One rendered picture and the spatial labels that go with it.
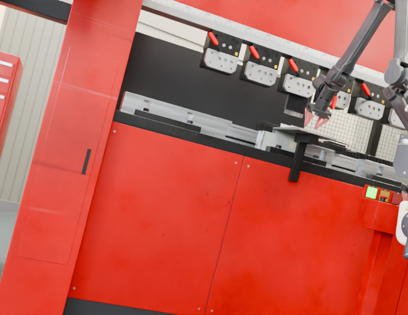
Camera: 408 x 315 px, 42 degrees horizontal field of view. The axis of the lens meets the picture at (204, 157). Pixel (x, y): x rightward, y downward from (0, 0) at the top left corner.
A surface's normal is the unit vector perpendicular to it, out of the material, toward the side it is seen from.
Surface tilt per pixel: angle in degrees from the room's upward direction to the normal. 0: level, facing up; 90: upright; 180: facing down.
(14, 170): 90
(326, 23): 90
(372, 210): 90
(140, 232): 90
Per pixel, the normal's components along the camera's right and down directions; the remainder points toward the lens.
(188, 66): 0.29, 0.06
